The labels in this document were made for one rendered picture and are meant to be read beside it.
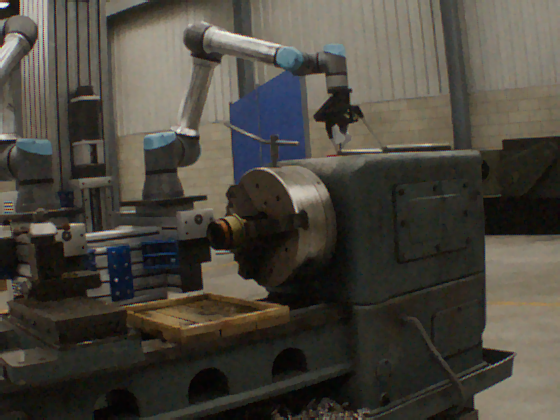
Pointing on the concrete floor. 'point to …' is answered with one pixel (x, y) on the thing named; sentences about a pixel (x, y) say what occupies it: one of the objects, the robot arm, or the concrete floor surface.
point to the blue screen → (270, 123)
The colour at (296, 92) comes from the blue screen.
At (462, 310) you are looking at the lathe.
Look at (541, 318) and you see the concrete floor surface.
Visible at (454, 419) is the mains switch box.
